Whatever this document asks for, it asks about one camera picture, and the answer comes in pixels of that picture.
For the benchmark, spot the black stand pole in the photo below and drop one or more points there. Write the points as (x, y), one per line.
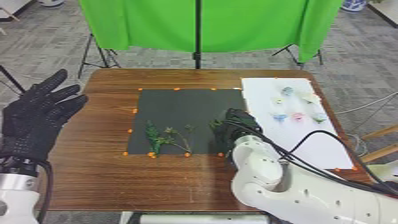
(197, 33)

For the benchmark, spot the dark mat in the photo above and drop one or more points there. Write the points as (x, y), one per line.
(177, 110)

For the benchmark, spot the small white flower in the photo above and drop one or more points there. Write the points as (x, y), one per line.
(277, 100)

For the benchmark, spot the white sheet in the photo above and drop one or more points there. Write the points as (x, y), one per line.
(266, 90)

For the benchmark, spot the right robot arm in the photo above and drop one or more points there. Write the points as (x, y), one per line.
(259, 173)

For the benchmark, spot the black tripod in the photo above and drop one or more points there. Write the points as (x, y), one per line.
(293, 55)
(103, 56)

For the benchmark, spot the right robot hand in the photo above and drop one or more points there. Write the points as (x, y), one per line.
(240, 125)

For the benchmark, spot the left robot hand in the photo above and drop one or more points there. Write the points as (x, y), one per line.
(32, 116)

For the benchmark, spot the pale grey bar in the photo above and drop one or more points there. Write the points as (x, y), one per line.
(201, 219)

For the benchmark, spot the wooden chair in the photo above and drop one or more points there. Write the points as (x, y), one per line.
(378, 151)

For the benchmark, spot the green sprig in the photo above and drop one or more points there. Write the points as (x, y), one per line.
(215, 125)
(153, 137)
(177, 138)

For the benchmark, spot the pale blue flower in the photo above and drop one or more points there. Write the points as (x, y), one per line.
(288, 90)

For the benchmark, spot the pink flower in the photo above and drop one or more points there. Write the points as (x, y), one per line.
(296, 116)

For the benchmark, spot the blue and white vase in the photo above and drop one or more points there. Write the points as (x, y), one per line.
(355, 4)
(49, 2)

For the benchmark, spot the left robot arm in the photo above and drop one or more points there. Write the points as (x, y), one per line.
(18, 200)

